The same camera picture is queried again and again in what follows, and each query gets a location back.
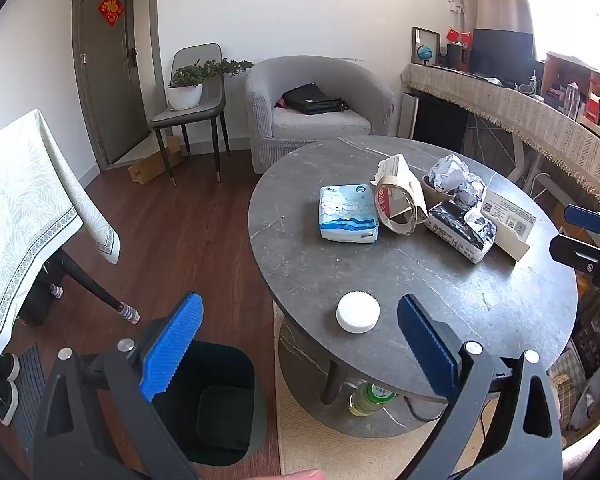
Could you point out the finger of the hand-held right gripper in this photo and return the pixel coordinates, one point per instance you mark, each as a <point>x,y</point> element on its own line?
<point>582,216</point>
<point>575,251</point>

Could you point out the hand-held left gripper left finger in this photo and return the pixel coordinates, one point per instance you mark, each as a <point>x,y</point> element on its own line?
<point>172,345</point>

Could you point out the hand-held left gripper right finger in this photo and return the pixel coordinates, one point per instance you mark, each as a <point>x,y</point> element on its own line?
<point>425,345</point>

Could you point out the black trash bin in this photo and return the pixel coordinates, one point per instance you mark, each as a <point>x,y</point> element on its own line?
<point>220,385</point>

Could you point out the white plastic jar lid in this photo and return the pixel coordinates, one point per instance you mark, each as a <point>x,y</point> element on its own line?
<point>358,312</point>

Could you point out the black white plastic packet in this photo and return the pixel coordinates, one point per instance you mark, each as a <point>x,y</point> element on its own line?
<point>460,230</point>

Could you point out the brown cardboard tape roll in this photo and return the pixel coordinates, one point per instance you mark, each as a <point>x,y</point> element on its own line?
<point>402,215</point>

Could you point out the white paper ball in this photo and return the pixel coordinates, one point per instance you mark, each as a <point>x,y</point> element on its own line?
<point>452,177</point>

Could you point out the blue white tissue pack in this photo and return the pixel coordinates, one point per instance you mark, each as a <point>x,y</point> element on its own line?
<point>347,212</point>

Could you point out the white carton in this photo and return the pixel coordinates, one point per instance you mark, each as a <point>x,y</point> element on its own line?
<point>392,167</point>

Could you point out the person's left hand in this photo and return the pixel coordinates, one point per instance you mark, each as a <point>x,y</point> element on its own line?
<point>292,475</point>

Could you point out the green plastic bottle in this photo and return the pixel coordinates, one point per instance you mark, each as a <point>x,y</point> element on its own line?
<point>370,400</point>

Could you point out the black table leg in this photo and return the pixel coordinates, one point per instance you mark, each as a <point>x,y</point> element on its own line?
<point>95,287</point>

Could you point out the beige fringed desk cloth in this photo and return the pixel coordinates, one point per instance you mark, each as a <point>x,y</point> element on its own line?
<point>530,115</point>

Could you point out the round grey marble table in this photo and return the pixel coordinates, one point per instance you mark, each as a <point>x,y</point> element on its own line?
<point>310,270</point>

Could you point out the wooden desk shelf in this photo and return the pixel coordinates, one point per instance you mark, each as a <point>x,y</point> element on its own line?
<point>575,77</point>

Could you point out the beige rug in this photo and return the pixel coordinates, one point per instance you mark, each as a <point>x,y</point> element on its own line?
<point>320,445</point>

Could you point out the grey door mat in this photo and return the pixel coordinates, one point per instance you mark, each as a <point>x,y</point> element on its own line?
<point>30,395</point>

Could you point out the black shoe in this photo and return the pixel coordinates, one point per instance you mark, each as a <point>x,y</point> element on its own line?
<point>10,366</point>
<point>6,402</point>

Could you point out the black monitor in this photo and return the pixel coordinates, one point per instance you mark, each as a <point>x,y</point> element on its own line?
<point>502,52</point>

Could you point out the cardboard box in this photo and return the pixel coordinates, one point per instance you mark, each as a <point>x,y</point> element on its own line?
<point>152,162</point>

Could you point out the brown wooden box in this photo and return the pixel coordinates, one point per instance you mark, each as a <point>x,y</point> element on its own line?
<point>460,57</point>

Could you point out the pale patterned tablecloth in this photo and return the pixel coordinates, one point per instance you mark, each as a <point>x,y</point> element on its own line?
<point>25,195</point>

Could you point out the small red flags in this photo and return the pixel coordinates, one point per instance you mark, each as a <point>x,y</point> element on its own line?
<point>459,36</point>

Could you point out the small blue globe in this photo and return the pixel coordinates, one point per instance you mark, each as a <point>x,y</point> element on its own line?
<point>424,53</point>

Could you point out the grey dining chair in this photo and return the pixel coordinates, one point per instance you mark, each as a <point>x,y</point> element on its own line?
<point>190,115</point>

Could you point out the framed picture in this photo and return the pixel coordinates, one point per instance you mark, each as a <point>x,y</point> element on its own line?
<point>427,36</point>

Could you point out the potted plant in white pot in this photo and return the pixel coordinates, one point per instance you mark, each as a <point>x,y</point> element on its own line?
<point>185,92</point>

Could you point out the grey door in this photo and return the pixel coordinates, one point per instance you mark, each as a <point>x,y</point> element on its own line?
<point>115,85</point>

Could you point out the black handbag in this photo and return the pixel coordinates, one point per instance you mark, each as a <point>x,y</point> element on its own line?
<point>312,99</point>

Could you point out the grey armchair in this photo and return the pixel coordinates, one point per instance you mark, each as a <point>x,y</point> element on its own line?
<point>325,75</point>

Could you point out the red diamond door decoration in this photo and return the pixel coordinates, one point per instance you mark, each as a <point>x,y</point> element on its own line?
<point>111,8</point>

